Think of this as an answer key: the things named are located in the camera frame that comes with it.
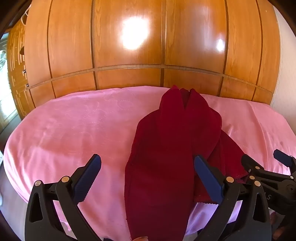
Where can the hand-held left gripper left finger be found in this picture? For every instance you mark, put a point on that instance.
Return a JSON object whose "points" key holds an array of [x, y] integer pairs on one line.
{"points": [[89, 176]]}

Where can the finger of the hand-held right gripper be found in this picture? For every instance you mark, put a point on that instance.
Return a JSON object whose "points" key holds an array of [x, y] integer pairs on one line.
{"points": [[251, 164], [283, 158]]}

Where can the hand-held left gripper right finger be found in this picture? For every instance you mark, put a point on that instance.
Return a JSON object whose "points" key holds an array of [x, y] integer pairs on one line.
{"points": [[208, 176]]}

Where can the dark red garment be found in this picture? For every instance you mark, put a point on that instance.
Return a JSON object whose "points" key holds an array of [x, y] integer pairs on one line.
{"points": [[166, 162]]}

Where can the pink bed sheet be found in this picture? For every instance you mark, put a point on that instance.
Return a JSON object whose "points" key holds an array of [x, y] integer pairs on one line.
{"points": [[76, 129]]}

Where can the carved wooden lattice panel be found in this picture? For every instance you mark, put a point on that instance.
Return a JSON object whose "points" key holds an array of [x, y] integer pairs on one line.
{"points": [[17, 69]]}

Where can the window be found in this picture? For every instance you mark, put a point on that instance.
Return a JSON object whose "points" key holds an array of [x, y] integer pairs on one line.
{"points": [[2, 76]]}

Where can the wooden wardrobe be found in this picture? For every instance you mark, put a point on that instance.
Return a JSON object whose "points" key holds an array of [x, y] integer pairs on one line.
{"points": [[150, 46]]}

